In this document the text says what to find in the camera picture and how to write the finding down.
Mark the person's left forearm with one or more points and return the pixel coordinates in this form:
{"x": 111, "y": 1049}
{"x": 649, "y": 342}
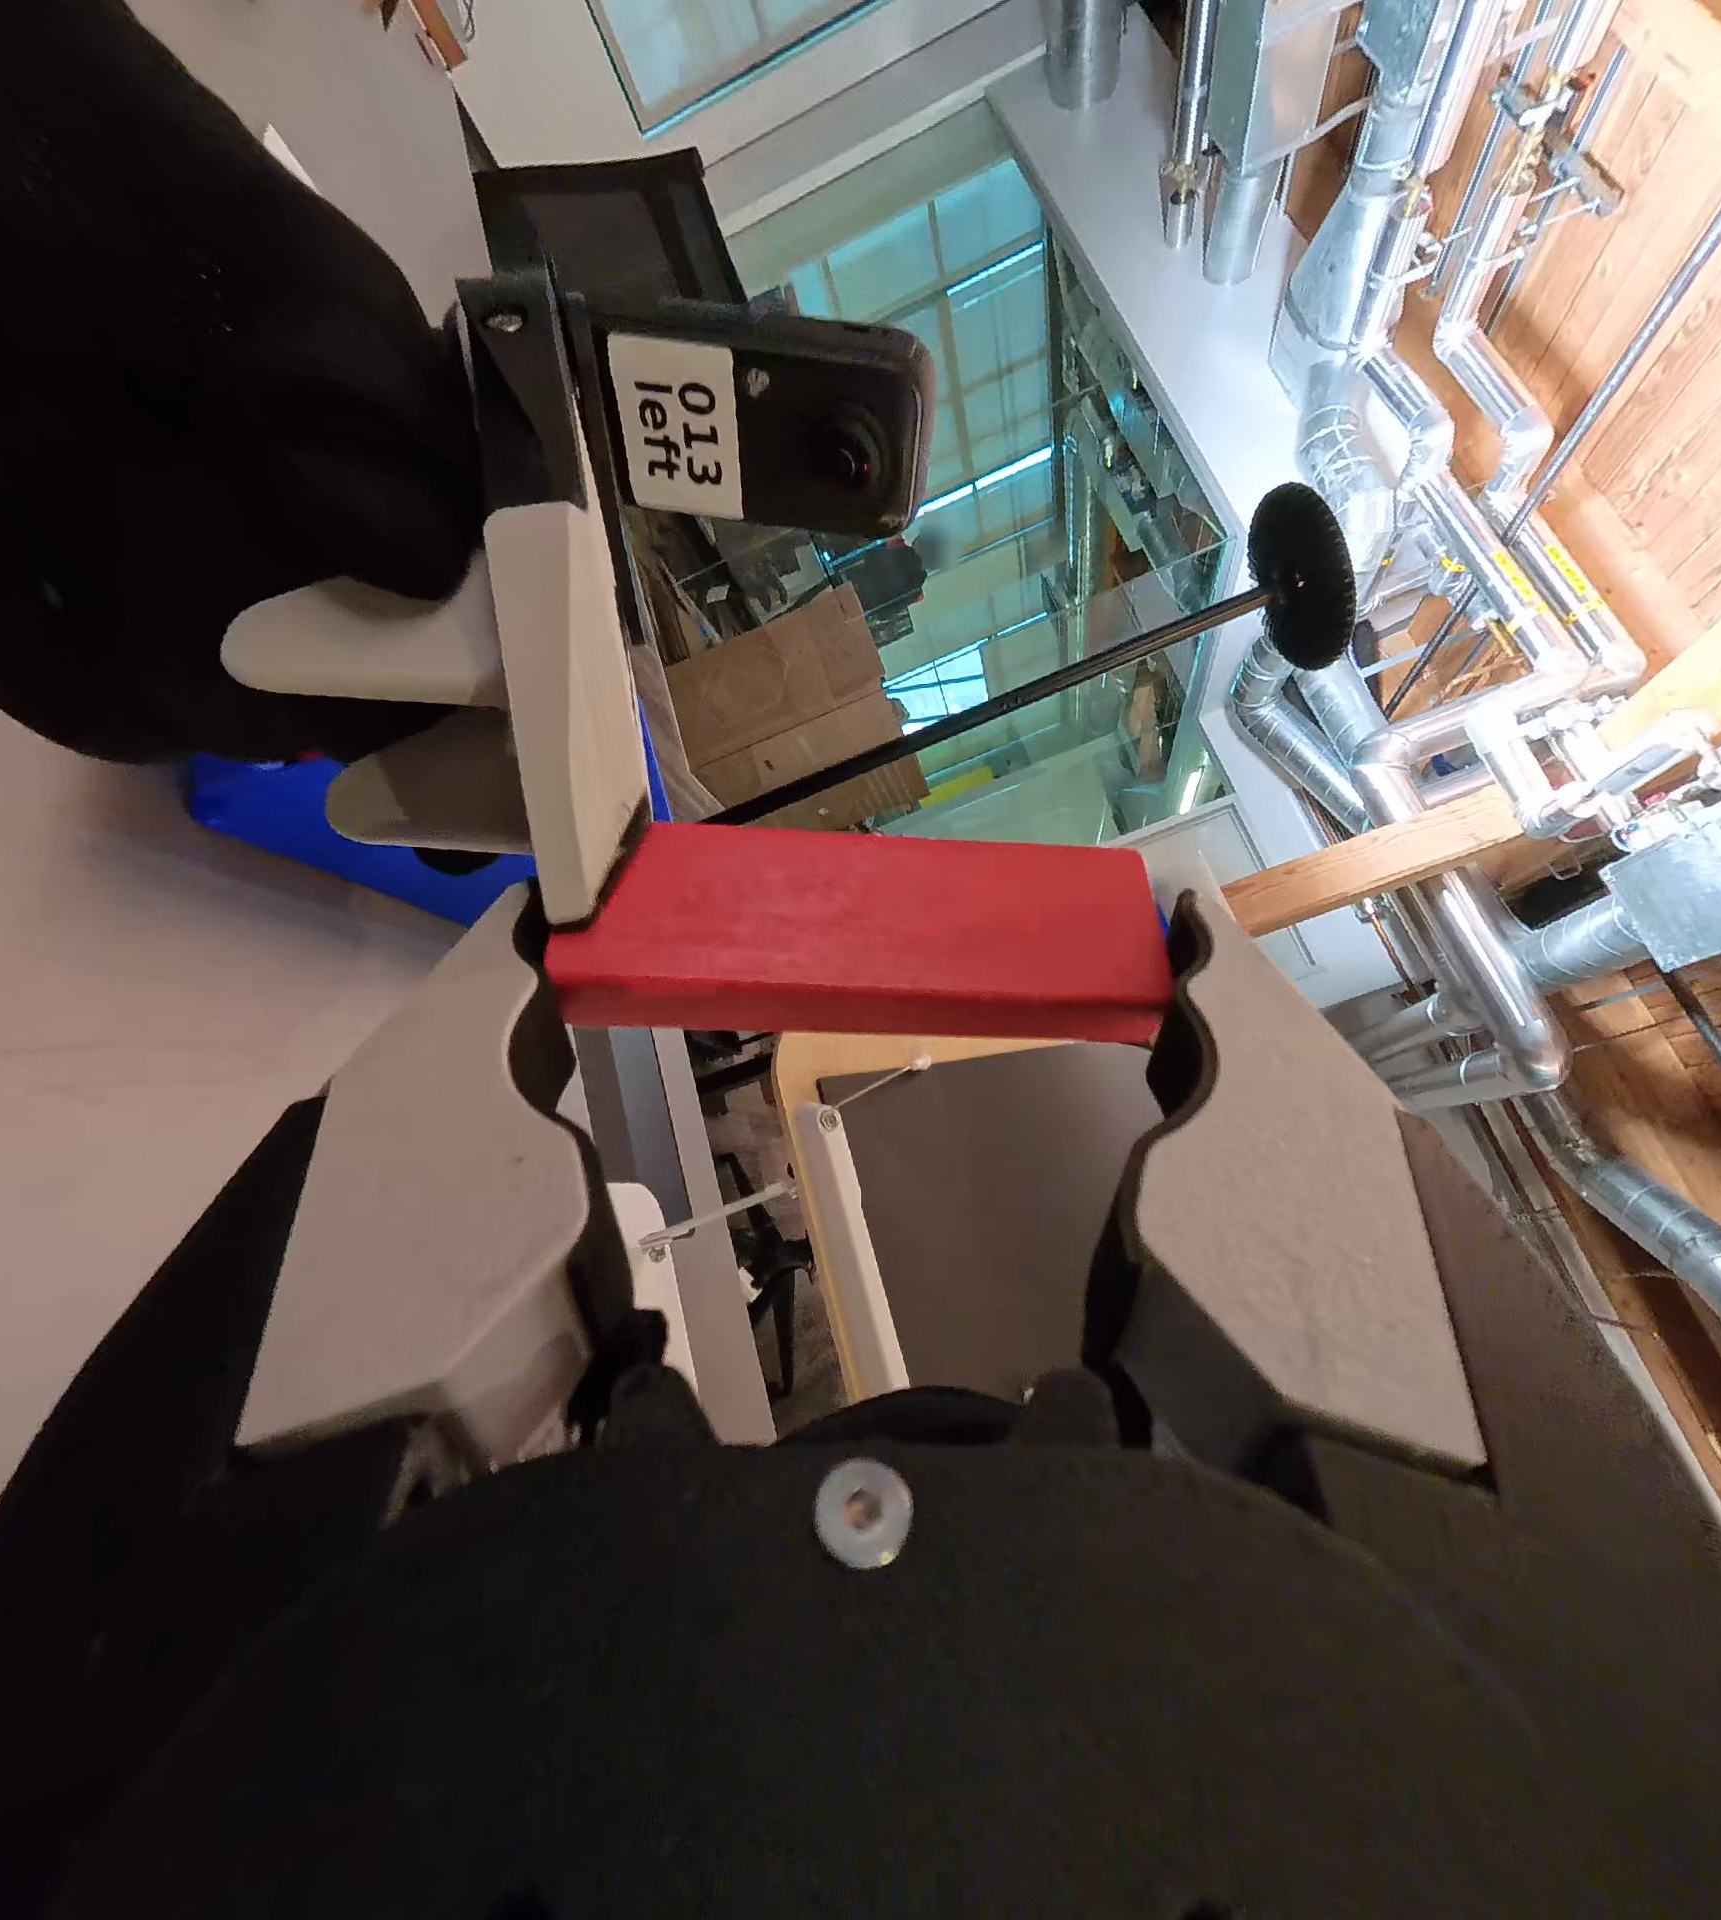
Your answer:
{"x": 80, "y": 181}

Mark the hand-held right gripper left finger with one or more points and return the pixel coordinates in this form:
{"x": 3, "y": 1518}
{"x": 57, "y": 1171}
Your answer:
{"x": 424, "y": 1230}

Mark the black round-base floor stand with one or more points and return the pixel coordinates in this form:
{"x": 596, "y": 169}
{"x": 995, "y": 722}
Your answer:
{"x": 1303, "y": 578}

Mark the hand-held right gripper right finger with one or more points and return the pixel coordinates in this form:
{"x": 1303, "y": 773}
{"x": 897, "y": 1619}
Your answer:
{"x": 1295, "y": 1215}

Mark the wooden pillar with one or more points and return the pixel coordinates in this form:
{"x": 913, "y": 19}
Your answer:
{"x": 1369, "y": 862}

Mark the silver spiral air duct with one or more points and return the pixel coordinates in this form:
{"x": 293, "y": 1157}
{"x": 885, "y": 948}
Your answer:
{"x": 1700, "y": 1275}
{"x": 1295, "y": 735}

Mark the red wooden block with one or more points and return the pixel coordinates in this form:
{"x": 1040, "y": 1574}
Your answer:
{"x": 860, "y": 930}

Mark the blue plastic bin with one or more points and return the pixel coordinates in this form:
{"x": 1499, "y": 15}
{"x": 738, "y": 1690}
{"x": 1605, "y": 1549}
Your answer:
{"x": 274, "y": 819}

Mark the cardboard box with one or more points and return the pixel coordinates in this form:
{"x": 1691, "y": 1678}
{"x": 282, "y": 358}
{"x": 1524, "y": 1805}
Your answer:
{"x": 784, "y": 691}

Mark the person's left hand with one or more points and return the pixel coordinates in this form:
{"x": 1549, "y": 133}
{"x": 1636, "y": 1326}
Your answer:
{"x": 170, "y": 601}

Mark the white panel bracket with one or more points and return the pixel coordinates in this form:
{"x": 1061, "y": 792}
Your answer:
{"x": 860, "y": 1261}

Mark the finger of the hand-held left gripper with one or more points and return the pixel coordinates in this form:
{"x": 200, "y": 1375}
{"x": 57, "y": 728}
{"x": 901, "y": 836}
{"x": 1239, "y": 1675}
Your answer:
{"x": 567, "y": 705}

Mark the silver rectangular air duct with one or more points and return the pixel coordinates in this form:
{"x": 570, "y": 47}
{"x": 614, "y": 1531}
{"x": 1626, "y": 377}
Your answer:
{"x": 1716, "y": 884}

